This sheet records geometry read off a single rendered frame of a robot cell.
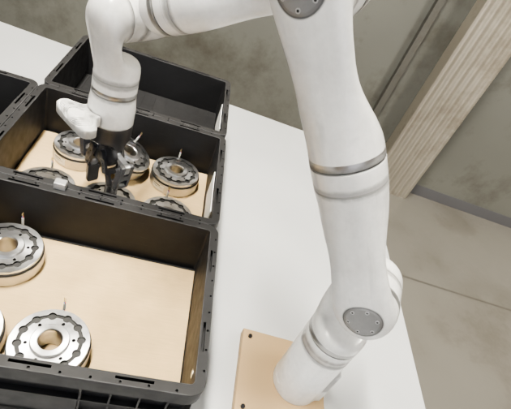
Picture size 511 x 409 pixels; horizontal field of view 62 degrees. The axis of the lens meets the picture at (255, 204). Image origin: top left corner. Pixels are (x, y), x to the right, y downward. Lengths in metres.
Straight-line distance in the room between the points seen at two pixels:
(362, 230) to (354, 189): 0.06
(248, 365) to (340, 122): 0.53
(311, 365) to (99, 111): 0.53
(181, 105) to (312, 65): 0.84
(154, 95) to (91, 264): 0.64
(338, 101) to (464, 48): 2.31
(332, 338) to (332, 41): 0.44
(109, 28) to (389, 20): 2.20
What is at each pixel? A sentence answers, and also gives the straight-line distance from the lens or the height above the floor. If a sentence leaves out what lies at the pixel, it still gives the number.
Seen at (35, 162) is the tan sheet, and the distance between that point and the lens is 0.95.
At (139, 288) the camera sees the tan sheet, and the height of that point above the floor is 0.83.
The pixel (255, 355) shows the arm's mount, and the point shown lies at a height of 0.72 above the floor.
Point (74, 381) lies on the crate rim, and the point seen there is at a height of 0.92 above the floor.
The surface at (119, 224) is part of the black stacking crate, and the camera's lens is 0.75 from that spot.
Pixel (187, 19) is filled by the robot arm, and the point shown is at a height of 1.25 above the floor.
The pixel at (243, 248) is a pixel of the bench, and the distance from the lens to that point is 1.06.
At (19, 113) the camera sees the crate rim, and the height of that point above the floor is 0.93.
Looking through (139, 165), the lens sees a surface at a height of 0.86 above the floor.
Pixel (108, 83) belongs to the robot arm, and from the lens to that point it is 0.69.
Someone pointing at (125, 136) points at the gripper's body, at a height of 1.01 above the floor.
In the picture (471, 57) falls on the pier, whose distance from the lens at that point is 2.78.
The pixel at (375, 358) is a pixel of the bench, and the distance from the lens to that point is 1.03.
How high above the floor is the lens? 1.42
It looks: 37 degrees down
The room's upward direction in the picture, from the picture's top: 25 degrees clockwise
